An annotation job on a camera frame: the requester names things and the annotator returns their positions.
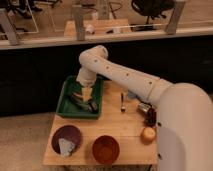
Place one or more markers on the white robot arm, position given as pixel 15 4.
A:
pixel 184 111

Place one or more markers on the white crumpled cloth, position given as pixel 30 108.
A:
pixel 66 147

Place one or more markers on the yellow red apple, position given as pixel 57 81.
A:
pixel 148 134

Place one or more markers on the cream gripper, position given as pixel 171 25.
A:
pixel 86 93

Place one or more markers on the green plastic tray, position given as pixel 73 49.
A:
pixel 72 105

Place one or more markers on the black office chair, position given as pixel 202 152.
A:
pixel 152 8

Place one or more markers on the dark red grapes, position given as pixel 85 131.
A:
pixel 150 118

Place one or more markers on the orange carrot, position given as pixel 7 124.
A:
pixel 78 96

